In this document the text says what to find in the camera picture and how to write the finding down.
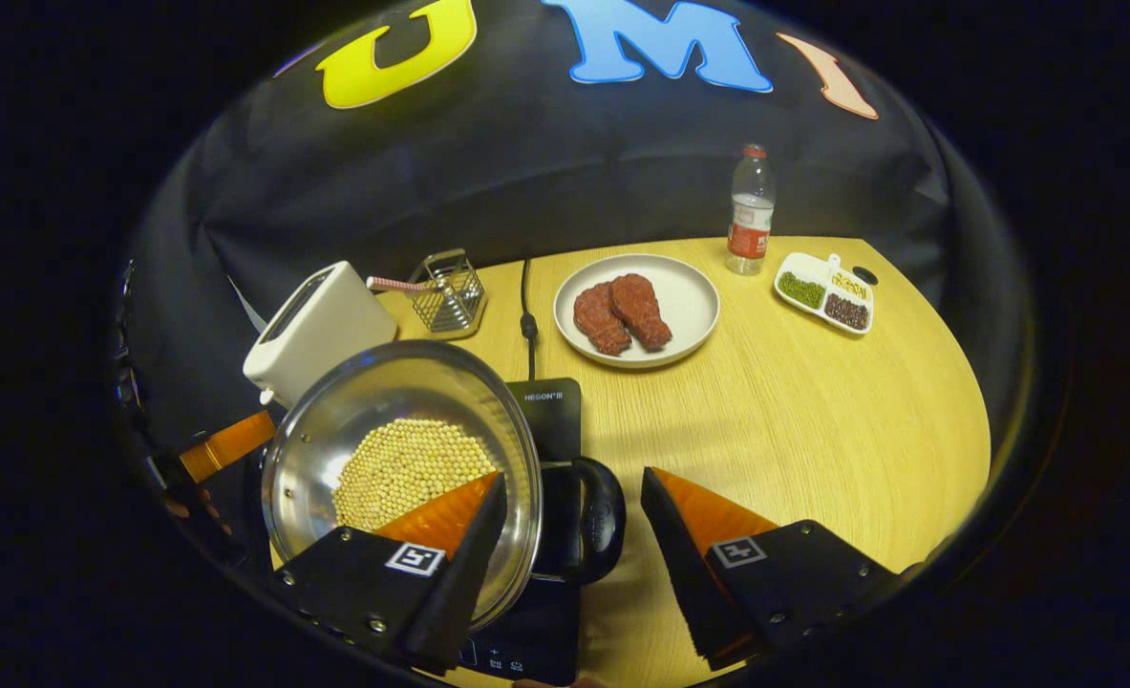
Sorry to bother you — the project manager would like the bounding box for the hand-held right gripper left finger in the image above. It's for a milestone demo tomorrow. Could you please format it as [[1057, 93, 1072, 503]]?
[[273, 470, 508, 675]]

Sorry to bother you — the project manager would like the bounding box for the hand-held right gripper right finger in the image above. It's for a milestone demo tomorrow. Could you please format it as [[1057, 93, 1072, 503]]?
[[641, 466, 909, 672]]

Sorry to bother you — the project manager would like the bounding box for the steel pot with black handle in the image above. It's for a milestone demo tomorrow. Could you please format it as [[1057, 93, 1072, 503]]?
[[261, 339, 627, 634]]

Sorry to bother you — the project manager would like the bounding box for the black induction cooktop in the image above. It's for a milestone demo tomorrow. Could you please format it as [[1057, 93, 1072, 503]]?
[[431, 377, 585, 687]]

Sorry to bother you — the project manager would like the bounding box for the pile of soybeans in pot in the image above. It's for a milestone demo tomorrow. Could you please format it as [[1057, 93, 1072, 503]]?
[[331, 418, 499, 532]]

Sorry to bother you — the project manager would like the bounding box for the white toaster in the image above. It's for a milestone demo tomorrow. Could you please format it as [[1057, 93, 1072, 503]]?
[[243, 261, 399, 410]]

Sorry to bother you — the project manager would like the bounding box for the red-brown meat piece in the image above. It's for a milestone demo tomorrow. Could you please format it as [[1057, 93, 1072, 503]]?
[[608, 273, 672, 352], [574, 282, 632, 356]]

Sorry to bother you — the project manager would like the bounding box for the white round plate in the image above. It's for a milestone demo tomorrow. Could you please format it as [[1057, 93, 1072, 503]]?
[[553, 253, 721, 370]]

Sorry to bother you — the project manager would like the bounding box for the heap of green mung beans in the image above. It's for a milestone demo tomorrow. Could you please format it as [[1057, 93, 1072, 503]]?
[[778, 271, 826, 309]]

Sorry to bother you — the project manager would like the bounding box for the heap of dark red beans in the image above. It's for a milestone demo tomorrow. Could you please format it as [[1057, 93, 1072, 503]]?
[[823, 292, 869, 331]]

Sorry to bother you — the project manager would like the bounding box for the white divided dish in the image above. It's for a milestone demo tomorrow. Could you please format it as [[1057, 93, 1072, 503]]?
[[774, 251, 876, 336]]

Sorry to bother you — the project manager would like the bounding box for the plastic water bottle red label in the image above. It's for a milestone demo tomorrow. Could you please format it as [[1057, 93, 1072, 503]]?
[[726, 143, 778, 276]]

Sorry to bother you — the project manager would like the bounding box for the black backdrop cloth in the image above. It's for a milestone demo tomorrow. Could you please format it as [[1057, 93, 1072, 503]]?
[[120, 0, 1034, 460]]

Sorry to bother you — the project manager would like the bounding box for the wire basket holder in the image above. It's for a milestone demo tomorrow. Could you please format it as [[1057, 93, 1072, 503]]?
[[408, 248, 486, 335]]

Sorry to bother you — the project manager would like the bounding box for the black power cable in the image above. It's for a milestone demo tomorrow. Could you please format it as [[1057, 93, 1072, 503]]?
[[520, 256, 539, 381]]

